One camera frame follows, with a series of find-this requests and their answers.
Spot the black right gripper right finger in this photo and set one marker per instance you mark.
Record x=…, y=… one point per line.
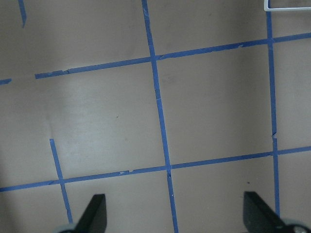
x=258, y=217

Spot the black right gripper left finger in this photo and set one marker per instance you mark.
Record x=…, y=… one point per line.
x=94, y=218

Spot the white wire cup rack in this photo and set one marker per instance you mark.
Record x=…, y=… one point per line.
x=267, y=8

